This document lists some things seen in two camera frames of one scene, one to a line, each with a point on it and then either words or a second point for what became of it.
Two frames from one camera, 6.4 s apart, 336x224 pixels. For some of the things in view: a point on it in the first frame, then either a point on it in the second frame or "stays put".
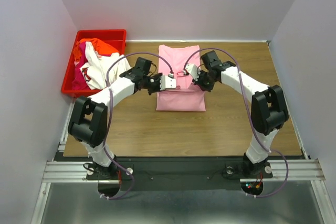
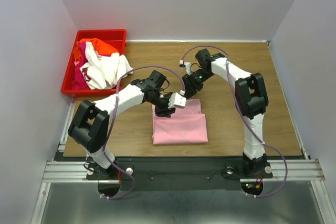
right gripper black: x=208 y=88 to x=190 y=86
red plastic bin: x=115 y=38 stays put
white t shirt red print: x=95 y=73 stays put
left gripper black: x=157 y=88 to x=164 y=111
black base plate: x=181 y=173 stays put
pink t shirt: x=187 y=96 to x=187 y=125
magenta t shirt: x=79 y=82 stays put
